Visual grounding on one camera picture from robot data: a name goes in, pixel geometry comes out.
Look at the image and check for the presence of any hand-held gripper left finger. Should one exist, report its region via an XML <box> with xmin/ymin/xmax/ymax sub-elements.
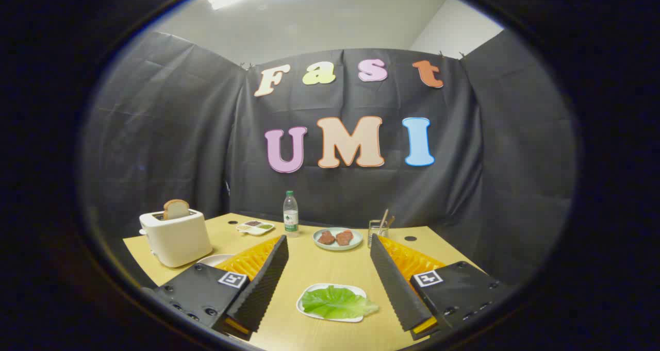
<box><xmin>153</xmin><ymin>235</ymin><xmax>290</xmax><ymax>341</ymax></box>

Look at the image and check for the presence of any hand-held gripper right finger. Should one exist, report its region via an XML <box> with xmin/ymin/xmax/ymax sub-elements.
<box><xmin>369</xmin><ymin>233</ymin><xmax>511</xmax><ymax>341</ymax></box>

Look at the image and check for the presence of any green lettuce leaf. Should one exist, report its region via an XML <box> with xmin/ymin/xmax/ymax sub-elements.
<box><xmin>302</xmin><ymin>285</ymin><xmax>380</xmax><ymax>320</ymax></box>

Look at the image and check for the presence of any brown-crust bread slice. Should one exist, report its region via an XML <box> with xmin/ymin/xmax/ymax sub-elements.
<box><xmin>163</xmin><ymin>199</ymin><xmax>190</xmax><ymax>221</ymax></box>

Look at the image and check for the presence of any white round plate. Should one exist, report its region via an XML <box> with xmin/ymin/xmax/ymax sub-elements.
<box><xmin>196</xmin><ymin>254</ymin><xmax>235</xmax><ymax>268</ymax></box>

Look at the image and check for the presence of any clear utensil holder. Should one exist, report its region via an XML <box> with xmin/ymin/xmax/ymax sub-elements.
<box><xmin>368</xmin><ymin>220</ymin><xmax>390</xmax><ymax>248</ymax></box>

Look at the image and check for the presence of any white square plate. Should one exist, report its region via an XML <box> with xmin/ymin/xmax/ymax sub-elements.
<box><xmin>296</xmin><ymin>283</ymin><xmax>368</xmax><ymax>323</ymax></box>

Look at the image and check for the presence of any white divided condiment dish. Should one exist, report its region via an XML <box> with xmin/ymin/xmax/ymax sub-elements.
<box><xmin>236</xmin><ymin>220</ymin><xmax>276</xmax><ymax>236</ymax></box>

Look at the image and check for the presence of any pale green round plate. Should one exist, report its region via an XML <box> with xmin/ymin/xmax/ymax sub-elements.
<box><xmin>313</xmin><ymin>227</ymin><xmax>364</xmax><ymax>252</ymax></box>

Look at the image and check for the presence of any clear water bottle green cap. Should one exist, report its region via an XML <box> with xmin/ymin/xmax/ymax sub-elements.
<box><xmin>283</xmin><ymin>190</ymin><xmax>300</xmax><ymax>238</ymax></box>

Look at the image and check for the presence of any white toaster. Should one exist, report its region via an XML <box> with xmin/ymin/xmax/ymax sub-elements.
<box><xmin>139</xmin><ymin>209</ymin><xmax>213</xmax><ymax>268</ymax></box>

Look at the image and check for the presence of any black backdrop cloth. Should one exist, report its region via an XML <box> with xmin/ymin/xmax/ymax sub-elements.
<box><xmin>80</xmin><ymin>29</ymin><xmax>578</xmax><ymax>290</ymax></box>

